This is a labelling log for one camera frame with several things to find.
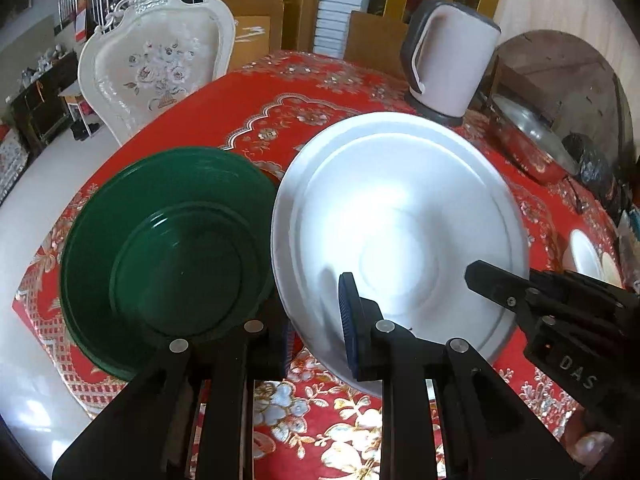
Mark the white ornate floral chair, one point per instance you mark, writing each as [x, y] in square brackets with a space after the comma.
[150, 75]

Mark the person's right hand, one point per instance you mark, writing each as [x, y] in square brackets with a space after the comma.
[594, 447]

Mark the white disposable bowl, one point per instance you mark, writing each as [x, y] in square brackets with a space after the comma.
[582, 255]
[400, 200]

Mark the red hanging calendar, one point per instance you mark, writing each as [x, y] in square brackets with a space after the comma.
[82, 15]

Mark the orange wooden cabinet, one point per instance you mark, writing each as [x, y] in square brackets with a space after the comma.
[255, 40]

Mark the stainless steel pot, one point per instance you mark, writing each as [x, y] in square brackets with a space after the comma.
[542, 174]

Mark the pair of black boots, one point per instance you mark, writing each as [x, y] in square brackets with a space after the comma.
[80, 131]

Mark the white electric kettle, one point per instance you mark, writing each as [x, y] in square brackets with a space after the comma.
[450, 70]

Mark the black plastic bag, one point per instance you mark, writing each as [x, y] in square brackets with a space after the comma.
[590, 160]

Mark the group of bottles and cups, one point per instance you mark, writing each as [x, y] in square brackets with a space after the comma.
[42, 65]

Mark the white slatted shutter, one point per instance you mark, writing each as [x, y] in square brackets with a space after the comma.
[342, 5]

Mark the dark wooden sideboard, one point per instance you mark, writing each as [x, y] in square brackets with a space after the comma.
[45, 105]

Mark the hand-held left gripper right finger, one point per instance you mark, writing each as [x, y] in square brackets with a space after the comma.
[350, 320]

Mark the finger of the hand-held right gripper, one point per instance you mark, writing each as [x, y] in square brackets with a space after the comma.
[500, 287]

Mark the round wooden tabletop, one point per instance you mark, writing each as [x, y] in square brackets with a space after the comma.
[565, 70]

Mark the brown wooden board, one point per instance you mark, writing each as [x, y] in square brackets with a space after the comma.
[375, 40]

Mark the dark green plastic bowl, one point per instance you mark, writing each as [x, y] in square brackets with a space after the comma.
[175, 260]

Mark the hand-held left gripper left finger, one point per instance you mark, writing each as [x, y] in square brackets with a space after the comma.
[270, 355]

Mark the glass pot lid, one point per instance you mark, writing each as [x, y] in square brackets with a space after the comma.
[530, 130]

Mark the small white desk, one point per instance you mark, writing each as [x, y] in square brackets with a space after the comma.
[75, 92]

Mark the floral patterned cloth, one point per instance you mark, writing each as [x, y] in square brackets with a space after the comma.
[15, 160]

